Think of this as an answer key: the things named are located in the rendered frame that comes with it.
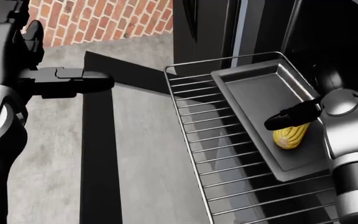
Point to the black oven body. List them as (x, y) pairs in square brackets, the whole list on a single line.
[(322, 28)]

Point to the dark metal baking tray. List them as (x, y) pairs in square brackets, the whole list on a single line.
[(259, 98)]

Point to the yellow corn cob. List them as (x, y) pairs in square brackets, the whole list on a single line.
[(291, 137)]

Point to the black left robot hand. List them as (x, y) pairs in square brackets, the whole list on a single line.
[(8, 53)]

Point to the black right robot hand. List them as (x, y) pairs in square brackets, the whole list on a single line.
[(294, 114)]

